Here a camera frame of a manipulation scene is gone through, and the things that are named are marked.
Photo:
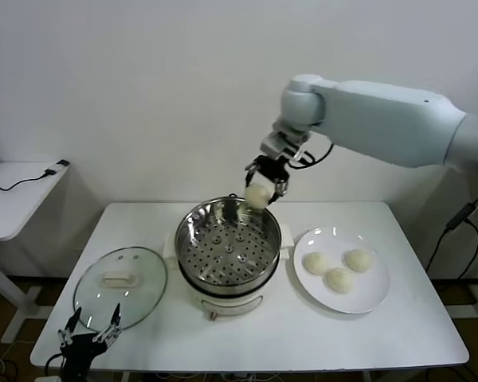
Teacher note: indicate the perforated stainless steel steamer basket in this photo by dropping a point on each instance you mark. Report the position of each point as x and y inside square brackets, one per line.
[227, 256]

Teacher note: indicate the white electric cooker pot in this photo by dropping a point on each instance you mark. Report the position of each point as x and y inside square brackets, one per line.
[227, 307]

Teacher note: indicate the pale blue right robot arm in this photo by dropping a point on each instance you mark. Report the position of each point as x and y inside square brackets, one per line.
[382, 119]

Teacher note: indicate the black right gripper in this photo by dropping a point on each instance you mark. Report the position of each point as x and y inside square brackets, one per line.
[273, 170]

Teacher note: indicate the white round plate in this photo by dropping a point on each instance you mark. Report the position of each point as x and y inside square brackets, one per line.
[362, 292]

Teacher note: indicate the white steamed baozi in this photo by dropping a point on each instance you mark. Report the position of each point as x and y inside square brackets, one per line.
[316, 263]
[358, 260]
[338, 280]
[257, 197]

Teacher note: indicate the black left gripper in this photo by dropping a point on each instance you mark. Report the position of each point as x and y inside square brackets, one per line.
[77, 352]

